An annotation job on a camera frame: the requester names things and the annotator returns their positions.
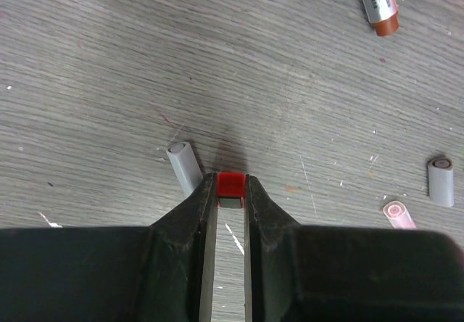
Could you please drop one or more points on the clear pink pen cap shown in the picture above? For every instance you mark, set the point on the clear pink pen cap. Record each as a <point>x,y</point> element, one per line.
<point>398,215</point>

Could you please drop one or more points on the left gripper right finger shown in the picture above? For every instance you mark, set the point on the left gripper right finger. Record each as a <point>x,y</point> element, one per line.
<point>296,272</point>

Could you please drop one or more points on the red marker cap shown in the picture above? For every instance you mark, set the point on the red marker cap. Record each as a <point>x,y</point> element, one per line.
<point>231,190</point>

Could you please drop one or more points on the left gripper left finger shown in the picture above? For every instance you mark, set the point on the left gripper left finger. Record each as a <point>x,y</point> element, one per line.
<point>161,272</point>

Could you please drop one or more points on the grey marker cap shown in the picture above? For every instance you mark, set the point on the grey marker cap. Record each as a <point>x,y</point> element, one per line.
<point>441,182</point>
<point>185,166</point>

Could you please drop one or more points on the brown marker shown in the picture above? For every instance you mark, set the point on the brown marker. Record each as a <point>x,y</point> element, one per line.
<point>383,15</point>

